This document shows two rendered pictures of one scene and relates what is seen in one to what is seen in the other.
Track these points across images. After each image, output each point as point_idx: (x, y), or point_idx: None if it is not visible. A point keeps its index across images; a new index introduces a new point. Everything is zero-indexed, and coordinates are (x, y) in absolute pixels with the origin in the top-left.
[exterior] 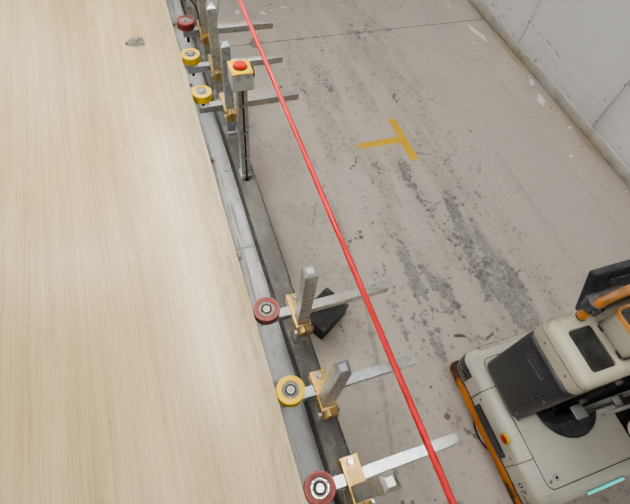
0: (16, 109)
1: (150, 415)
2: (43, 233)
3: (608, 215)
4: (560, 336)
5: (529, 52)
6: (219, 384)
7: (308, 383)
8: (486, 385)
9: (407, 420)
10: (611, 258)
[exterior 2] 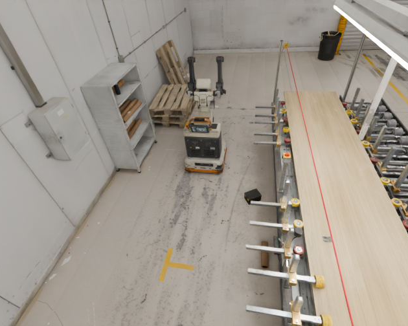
0: (376, 211)
1: (315, 131)
2: (349, 166)
3: (120, 195)
4: (218, 129)
5: (29, 292)
6: (300, 132)
7: None
8: (221, 156)
9: (240, 170)
10: (138, 184)
